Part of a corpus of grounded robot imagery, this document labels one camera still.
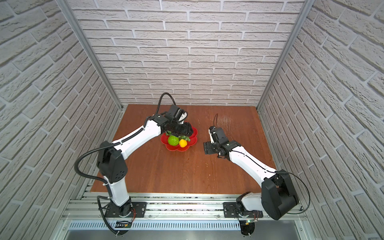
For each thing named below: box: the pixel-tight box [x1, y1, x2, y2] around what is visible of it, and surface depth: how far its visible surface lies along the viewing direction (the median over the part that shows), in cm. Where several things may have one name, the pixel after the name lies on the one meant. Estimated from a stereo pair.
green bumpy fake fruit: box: [167, 135, 180, 146], surface depth 96 cm
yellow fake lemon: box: [179, 139, 188, 148], surface depth 97 cm
